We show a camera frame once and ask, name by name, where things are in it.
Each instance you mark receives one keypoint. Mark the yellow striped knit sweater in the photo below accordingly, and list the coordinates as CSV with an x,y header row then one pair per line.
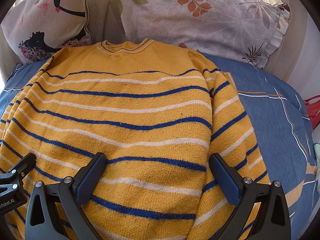
x,y
157,112

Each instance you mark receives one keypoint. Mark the blue plaid bed sheet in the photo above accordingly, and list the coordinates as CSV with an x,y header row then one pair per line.
x,y
284,135

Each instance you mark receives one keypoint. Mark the red bag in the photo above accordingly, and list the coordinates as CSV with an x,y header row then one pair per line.
x,y
313,110

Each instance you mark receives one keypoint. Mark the beige upholstered headboard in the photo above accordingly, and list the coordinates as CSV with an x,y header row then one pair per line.
x,y
291,61

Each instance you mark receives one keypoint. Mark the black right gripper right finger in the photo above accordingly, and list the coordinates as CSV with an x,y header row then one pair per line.
x,y
272,220

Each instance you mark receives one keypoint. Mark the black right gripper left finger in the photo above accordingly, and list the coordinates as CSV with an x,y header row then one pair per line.
x,y
43,220

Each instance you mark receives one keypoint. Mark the cream cushion with black silhouette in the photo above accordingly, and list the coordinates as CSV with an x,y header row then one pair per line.
x,y
37,29

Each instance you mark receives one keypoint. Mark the white leaf print pillow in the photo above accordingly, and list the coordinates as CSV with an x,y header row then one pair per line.
x,y
248,31

